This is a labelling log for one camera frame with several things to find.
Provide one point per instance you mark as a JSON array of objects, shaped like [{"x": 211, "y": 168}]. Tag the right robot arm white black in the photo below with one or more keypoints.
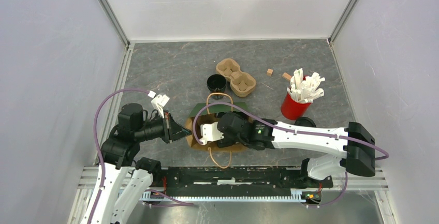
[{"x": 347, "y": 149}]

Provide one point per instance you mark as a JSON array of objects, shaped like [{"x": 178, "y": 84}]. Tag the green mat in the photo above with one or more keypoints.
[{"x": 218, "y": 108}]

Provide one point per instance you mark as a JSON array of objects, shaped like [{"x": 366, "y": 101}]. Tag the small wooden cube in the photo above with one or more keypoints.
[{"x": 269, "y": 72}]

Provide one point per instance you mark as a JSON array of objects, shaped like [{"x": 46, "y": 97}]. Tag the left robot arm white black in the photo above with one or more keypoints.
[{"x": 110, "y": 203}]

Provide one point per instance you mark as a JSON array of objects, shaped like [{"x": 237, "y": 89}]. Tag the brown paper bag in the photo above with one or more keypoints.
[{"x": 205, "y": 117}]

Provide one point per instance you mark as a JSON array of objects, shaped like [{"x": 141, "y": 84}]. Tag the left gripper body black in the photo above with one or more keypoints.
[{"x": 155, "y": 128}]

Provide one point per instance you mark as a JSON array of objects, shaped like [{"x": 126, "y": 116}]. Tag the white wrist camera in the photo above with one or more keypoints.
[
  {"x": 158, "y": 102},
  {"x": 210, "y": 133}
]

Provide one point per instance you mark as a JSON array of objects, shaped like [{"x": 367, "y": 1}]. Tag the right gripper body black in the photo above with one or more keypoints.
[{"x": 228, "y": 141}]

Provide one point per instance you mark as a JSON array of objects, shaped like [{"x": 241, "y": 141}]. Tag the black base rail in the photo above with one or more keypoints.
[{"x": 234, "y": 181}]

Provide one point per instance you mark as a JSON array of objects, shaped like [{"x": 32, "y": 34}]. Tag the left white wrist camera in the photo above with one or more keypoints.
[{"x": 158, "y": 102}]

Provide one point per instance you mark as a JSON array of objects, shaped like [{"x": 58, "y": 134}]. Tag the red cup holder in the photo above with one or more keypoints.
[{"x": 291, "y": 109}]

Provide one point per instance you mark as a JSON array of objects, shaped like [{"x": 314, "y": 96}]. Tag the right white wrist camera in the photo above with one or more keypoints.
[{"x": 210, "y": 133}]

